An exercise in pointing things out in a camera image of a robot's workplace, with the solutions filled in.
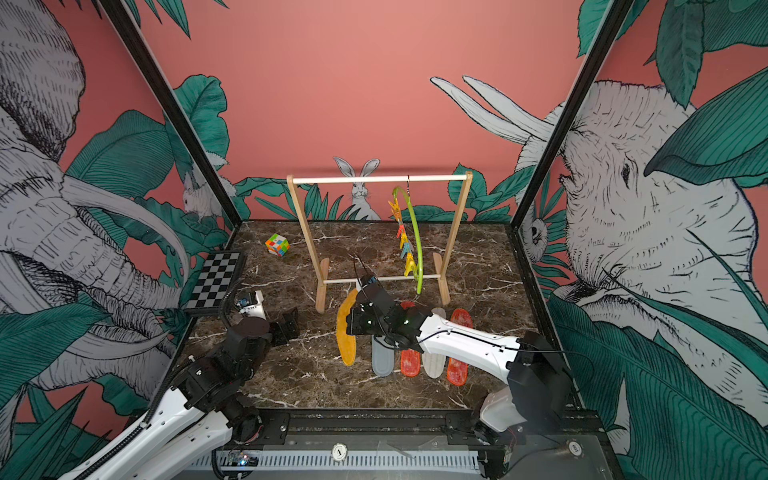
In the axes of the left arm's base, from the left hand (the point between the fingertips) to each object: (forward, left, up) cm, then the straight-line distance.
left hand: (287, 310), depth 76 cm
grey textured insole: (-10, -40, -17) cm, 45 cm away
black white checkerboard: (+23, +31, -14) cm, 41 cm away
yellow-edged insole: (-7, -15, -6) cm, 18 cm away
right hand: (-2, -14, -1) cm, 15 cm away
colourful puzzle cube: (+34, +13, -13) cm, 38 cm away
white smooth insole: (-7, -24, -17) cm, 30 cm away
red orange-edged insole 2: (-8, -33, -17) cm, 38 cm away
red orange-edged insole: (-12, -46, -17) cm, 50 cm away
